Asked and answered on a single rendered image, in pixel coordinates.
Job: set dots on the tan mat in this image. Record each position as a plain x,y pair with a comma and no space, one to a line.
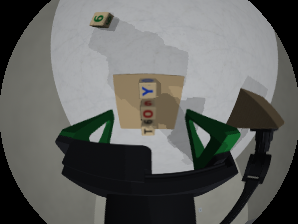
168,96

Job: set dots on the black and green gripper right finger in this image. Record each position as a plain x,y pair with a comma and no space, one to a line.
222,138

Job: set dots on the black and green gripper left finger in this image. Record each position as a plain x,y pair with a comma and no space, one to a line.
84,129

